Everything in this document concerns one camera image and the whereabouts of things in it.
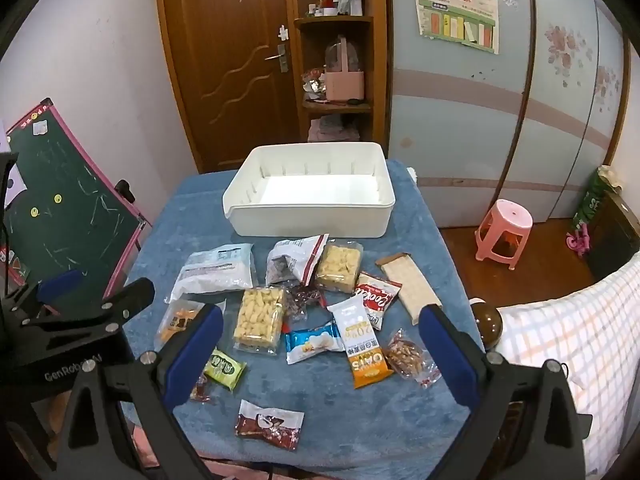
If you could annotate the brown wooden door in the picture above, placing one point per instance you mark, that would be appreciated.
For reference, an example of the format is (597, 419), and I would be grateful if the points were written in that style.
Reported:
(225, 35)

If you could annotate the small red candy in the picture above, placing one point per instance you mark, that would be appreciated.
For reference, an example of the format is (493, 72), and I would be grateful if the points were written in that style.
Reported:
(201, 391)

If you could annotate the green bag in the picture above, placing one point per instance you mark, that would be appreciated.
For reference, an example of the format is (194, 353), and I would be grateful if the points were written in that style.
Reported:
(592, 200)

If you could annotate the shiny crumpled wrappers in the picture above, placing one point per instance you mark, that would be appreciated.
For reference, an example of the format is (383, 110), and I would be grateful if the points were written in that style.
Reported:
(314, 85)

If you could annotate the large white snack packet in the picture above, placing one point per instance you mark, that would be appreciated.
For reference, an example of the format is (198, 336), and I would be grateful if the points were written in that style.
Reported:
(220, 272)

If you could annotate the wooden corner shelf unit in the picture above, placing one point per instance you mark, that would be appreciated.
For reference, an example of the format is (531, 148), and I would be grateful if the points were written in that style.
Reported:
(332, 21)

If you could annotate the clear nut packet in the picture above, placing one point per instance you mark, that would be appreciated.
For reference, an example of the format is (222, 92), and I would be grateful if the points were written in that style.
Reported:
(407, 357)

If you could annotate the brown and white snack packet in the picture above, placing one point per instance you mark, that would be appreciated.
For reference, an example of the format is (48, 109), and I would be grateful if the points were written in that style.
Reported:
(270, 422)

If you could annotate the green snack packet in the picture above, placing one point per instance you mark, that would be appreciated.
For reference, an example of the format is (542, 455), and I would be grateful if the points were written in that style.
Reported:
(225, 367)

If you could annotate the blue and white snack packet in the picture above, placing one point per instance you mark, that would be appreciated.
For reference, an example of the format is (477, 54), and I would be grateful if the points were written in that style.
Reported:
(312, 345)

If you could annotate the black easel knob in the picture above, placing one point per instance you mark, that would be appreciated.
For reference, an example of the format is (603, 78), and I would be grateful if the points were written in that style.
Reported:
(125, 191)

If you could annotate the checked blanket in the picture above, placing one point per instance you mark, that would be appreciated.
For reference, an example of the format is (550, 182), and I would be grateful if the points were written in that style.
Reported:
(590, 330)

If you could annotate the clear puffed rice cake packet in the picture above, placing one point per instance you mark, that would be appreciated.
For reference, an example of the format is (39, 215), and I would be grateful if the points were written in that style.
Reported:
(257, 317)
(339, 266)

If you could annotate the folded pink cloth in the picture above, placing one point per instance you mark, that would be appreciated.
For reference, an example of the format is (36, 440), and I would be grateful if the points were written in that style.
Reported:
(332, 130)

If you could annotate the pink basket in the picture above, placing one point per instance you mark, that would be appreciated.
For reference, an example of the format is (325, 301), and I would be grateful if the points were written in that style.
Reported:
(345, 85)

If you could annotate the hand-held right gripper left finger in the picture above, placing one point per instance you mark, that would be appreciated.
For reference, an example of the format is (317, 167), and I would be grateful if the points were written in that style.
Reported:
(192, 360)

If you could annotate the clear orange snack packet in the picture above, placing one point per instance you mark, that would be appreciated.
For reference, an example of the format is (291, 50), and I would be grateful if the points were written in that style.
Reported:
(177, 320)

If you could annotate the white plastic storage bin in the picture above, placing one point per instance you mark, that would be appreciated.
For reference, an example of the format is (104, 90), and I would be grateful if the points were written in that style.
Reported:
(310, 200)

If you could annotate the clear red-striped zip bag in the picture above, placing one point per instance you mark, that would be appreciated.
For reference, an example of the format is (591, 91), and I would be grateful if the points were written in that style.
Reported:
(292, 260)

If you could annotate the dark red candy packet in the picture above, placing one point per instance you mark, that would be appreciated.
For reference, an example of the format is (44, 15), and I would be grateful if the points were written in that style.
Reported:
(305, 300)

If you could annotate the pink plastic stool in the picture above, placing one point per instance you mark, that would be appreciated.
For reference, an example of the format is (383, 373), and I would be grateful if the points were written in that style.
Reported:
(505, 220)

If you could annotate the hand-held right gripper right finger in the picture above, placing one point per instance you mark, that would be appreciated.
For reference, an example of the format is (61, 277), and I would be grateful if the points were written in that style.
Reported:
(447, 355)

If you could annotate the white dotted sheet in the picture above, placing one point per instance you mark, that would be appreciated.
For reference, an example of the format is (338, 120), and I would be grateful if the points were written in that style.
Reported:
(17, 185)

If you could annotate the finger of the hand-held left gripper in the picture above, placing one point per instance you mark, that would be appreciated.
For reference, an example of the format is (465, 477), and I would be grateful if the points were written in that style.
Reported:
(125, 300)
(60, 285)

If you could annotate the round wooden bed knob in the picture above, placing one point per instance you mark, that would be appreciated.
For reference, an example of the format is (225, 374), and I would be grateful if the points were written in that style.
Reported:
(487, 325)

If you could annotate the green pink-framed chalkboard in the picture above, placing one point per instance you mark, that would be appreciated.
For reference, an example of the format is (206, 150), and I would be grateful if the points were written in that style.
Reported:
(70, 210)

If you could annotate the blue fluffy blanket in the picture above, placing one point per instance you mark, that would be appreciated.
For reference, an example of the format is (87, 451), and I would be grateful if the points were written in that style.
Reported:
(325, 420)

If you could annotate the dark wooden cabinet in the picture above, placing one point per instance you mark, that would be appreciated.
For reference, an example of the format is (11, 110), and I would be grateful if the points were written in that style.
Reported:
(615, 240)

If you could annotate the pink toy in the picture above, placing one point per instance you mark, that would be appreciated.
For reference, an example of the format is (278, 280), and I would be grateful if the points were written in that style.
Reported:
(577, 240)

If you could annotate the white and orange oat bar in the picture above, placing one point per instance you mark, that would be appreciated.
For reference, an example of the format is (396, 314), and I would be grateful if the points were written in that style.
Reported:
(362, 345)

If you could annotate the wall poster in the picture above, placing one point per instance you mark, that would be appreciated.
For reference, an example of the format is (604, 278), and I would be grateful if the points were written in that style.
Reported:
(457, 15)

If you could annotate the white door ornament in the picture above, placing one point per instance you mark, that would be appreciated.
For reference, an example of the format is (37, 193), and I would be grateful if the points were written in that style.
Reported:
(283, 33)

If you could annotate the pale blue floral wardrobe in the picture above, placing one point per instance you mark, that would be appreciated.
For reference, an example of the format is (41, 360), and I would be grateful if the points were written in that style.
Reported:
(550, 110)

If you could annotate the red and white cookie packet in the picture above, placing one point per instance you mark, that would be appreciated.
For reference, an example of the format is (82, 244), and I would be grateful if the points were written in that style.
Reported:
(375, 300)

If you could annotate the beige cracker packet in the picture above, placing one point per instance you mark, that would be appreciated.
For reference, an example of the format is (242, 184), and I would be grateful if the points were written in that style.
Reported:
(407, 285)

